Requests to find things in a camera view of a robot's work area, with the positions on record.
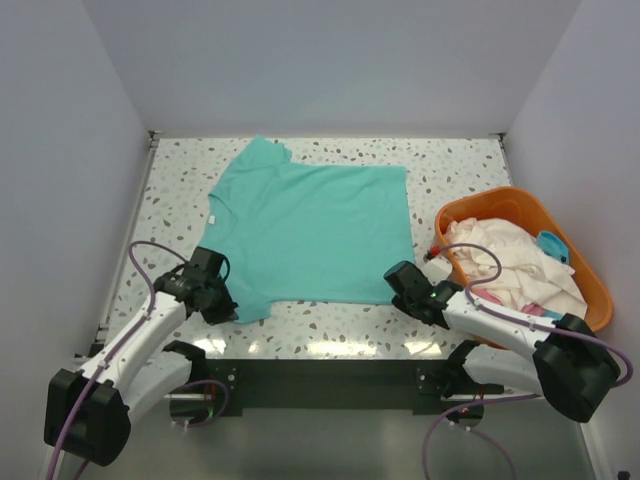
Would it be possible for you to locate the teal t-shirt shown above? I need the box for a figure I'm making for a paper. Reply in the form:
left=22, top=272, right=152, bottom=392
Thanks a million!
left=199, top=137, right=414, bottom=324

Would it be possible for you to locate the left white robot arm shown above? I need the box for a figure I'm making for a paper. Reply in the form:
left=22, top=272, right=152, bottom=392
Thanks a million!
left=44, top=247, right=237, bottom=476

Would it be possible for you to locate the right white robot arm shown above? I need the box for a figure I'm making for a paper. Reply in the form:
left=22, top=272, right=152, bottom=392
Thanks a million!
left=384, top=261, right=622, bottom=423

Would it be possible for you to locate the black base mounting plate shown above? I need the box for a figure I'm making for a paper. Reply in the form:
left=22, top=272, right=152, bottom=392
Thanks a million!
left=167, top=359, right=491, bottom=421

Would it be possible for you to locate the pink garment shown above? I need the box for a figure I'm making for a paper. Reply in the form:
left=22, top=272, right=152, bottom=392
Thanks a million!
left=474, top=289, right=546, bottom=316

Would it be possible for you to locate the cream white garment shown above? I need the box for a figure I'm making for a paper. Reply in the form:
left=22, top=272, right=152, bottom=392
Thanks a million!
left=445, top=218, right=587, bottom=318

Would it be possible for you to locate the orange plastic laundry basket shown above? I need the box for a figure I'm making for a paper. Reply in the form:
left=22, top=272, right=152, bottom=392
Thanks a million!
left=432, top=186, right=614, bottom=332

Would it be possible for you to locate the light blue garment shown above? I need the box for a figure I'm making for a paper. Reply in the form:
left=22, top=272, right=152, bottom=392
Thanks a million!
left=536, top=230, right=570, bottom=265

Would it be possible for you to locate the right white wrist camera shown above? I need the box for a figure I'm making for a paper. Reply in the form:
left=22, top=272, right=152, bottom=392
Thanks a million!
left=422, top=246, right=453, bottom=284

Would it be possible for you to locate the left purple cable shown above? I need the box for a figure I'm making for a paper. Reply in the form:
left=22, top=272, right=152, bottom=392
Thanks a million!
left=47, top=240, right=231, bottom=480

